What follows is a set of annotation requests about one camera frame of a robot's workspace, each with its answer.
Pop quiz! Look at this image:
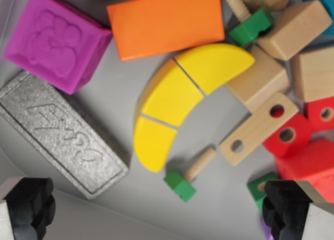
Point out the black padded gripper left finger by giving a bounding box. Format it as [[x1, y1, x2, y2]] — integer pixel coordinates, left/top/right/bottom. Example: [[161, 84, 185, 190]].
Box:
[[0, 176, 56, 240]]

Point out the black padded gripper right finger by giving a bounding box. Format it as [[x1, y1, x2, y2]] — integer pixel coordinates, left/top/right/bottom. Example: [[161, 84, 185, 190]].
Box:
[[261, 179, 334, 240]]

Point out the yellow sliced wooden banana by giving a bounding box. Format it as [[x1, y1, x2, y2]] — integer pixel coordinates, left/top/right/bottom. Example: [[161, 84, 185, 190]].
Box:
[[133, 43, 256, 173]]

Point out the grey plastic bin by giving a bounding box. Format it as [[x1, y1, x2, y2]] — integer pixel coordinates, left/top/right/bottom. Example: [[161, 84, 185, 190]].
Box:
[[0, 0, 334, 240]]

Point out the green wooden cube with holes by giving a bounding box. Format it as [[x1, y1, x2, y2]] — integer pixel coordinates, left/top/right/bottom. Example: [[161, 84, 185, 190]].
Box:
[[247, 172, 280, 216]]

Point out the red house-shaped block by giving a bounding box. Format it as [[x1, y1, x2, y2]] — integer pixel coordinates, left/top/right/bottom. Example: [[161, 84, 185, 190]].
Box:
[[275, 139, 334, 204]]

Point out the silver embossed foam brick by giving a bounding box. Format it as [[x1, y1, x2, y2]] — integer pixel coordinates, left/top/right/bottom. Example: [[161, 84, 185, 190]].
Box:
[[0, 71, 130, 200]]

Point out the wooden strip with holes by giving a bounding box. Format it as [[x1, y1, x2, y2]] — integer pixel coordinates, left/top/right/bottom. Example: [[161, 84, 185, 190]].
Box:
[[219, 92, 300, 167]]

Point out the red wooden cube with hole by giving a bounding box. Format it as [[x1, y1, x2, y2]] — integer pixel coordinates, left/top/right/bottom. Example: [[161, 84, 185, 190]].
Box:
[[304, 96, 334, 133]]

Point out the green-headed wooden bolt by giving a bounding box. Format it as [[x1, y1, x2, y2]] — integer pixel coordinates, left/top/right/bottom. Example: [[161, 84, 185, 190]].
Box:
[[163, 146, 217, 203]]

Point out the purple embossed rubber cube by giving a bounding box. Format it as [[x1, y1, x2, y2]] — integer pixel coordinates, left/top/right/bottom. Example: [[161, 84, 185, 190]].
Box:
[[4, 0, 113, 95]]

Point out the green wooden nut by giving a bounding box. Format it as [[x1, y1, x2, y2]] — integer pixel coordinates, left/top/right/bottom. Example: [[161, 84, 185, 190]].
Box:
[[229, 9, 275, 47]]

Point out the threaded wooden screw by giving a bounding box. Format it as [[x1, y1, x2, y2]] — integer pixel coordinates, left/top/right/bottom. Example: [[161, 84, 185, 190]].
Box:
[[220, 0, 252, 23]]

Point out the orange rectangular wooden block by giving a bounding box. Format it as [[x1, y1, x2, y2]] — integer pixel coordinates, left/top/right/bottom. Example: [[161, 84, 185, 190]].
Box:
[[106, 0, 225, 62]]

